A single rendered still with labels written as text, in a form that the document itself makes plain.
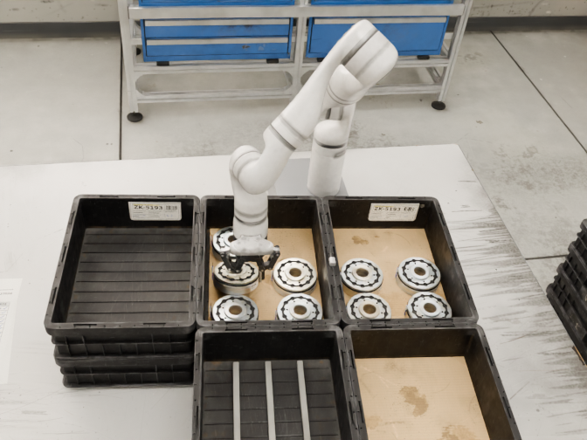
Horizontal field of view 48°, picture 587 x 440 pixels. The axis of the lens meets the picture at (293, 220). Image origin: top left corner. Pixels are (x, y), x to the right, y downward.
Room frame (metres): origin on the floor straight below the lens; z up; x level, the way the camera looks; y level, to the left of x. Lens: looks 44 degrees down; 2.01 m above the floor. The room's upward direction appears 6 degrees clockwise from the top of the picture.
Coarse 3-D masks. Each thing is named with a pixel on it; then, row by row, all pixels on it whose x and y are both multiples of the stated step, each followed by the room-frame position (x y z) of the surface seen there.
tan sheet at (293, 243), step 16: (272, 240) 1.16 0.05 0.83; (288, 240) 1.16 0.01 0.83; (304, 240) 1.17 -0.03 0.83; (288, 256) 1.11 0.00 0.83; (304, 256) 1.11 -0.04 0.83; (256, 288) 0.99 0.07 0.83; (272, 288) 1.00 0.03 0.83; (256, 304) 0.95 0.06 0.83; (272, 304) 0.95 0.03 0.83; (320, 304) 0.97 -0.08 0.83; (208, 320) 0.89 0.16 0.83
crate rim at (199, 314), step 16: (320, 208) 1.19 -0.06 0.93; (320, 224) 1.13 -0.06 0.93; (336, 304) 0.89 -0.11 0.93; (224, 320) 0.82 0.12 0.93; (240, 320) 0.82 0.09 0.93; (256, 320) 0.82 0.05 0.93; (272, 320) 0.83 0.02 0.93; (288, 320) 0.83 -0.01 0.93; (304, 320) 0.84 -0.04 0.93; (320, 320) 0.84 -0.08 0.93; (336, 320) 0.85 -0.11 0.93
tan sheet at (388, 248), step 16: (336, 240) 1.18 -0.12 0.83; (352, 240) 1.19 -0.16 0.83; (368, 240) 1.19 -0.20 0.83; (384, 240) 1.20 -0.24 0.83; (400, 240) 1.21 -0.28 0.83; (416, 240) 1.21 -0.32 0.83; (352, 256) 1.13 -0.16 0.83; (368, 256) 1.14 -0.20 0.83; (384, 256) 1.14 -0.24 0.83; (400, 256) 1.15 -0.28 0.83; (416, 256) 1.16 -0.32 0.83; (384, 272) 1.09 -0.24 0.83; (384, 288) 1.04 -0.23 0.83; (400, 304) 0.99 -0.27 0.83
